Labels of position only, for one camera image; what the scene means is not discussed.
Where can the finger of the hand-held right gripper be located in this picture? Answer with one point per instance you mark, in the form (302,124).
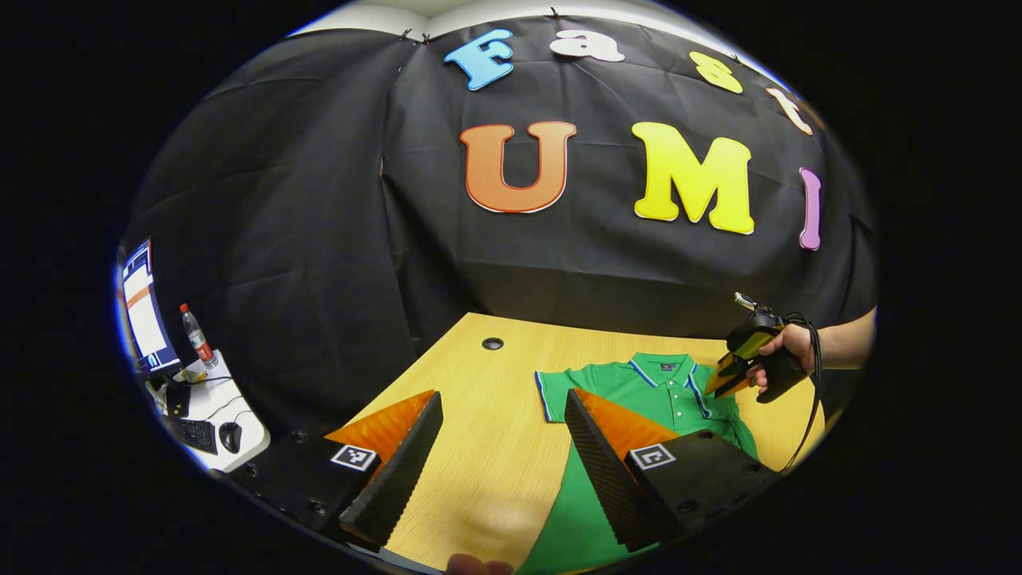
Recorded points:
(728,385)
(749,346)

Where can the white desk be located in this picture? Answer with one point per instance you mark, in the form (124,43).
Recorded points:
(239,403)

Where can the green T-shirt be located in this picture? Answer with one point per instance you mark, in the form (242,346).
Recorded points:
(671,391)

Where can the small black device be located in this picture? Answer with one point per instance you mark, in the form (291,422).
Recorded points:
(177,399)

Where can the computer monitor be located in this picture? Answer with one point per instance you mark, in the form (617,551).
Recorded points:
(144,311)

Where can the row of black clips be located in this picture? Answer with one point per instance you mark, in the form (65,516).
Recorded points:
(424,37)

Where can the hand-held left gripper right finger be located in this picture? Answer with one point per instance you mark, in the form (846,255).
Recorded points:
(603,471)

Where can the black keyboard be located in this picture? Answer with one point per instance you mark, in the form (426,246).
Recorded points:
(194,435)

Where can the clear water bottle red cap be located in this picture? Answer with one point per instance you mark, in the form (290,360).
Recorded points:
(198,339)

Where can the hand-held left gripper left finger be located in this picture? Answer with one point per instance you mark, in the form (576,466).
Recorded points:
(399,479)

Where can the black computer mouse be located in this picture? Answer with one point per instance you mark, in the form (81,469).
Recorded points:
(231,437)

